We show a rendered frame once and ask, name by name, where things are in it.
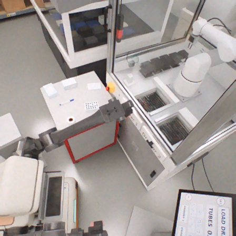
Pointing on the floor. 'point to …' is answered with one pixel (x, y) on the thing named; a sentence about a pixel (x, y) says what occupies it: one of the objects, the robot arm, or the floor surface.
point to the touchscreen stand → (148, 224)
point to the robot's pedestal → (10, 137)
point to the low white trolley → (88, 146)
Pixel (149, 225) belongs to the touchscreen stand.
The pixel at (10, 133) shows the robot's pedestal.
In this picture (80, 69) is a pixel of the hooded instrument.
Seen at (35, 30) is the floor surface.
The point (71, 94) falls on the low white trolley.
